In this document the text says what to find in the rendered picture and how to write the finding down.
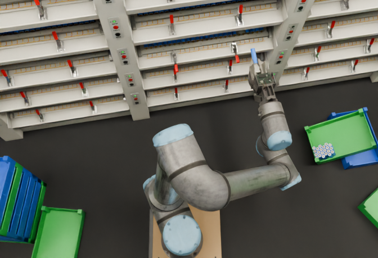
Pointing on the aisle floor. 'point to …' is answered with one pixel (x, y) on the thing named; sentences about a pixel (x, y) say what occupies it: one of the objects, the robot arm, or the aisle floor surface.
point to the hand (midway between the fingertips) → (255, 63)
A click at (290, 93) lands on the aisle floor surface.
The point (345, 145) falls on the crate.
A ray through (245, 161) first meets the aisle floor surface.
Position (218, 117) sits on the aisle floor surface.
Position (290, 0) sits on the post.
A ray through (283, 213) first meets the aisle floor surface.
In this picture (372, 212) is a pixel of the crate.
